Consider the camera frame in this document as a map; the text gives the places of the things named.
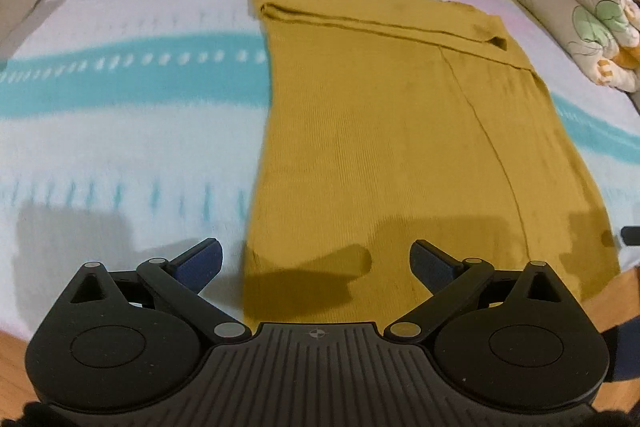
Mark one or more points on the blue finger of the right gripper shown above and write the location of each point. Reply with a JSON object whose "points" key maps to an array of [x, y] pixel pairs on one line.
{"points": [[630, 235]]}

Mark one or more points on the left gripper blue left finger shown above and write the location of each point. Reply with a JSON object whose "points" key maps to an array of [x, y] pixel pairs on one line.
{"points": [[193, 269]]}

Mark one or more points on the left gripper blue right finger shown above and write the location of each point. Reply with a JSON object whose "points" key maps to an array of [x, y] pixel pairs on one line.
{"points": [[437, 270]]}

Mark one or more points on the mustard yellow knit sweater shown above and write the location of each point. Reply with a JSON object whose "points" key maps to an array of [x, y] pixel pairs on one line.
{"points": [[398, 120]]}

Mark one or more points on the floral white rolled duvet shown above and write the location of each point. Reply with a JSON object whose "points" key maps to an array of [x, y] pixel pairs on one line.
{"points": [[575, 1]]}

